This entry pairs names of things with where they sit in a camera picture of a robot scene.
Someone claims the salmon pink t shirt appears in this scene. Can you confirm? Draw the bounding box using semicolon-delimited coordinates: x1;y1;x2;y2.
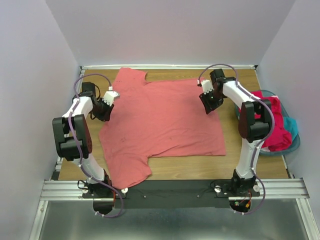
99;68;226;189

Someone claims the magenta t shirt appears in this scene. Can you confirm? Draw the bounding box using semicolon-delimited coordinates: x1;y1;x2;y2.
252;90;293;152

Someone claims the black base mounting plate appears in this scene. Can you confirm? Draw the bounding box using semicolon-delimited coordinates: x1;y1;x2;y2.
77;179;262;211

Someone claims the teal t shirt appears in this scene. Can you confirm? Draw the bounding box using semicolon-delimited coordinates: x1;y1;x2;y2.
283;116;299;140

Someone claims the aluminium front rail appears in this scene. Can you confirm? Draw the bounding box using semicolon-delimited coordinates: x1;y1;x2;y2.
40;178;310;201

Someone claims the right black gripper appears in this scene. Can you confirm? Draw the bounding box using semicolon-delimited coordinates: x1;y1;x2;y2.
198;88;224;114

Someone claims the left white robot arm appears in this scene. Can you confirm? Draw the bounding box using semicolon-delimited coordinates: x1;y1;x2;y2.
52;82;119;198

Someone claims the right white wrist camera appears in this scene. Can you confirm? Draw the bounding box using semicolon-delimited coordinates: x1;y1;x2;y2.
200;79;214;95

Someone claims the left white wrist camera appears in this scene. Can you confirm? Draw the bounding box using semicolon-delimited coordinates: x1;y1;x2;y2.
102;90;120;106

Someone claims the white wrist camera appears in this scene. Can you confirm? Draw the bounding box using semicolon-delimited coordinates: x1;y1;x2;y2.
102;90;120;106
200;79;214;95

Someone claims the teal plastic basket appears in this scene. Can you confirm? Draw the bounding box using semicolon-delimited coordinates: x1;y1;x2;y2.
233;89;302;158

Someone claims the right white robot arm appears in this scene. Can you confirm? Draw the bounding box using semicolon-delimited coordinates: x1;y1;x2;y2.
197;69;275;196

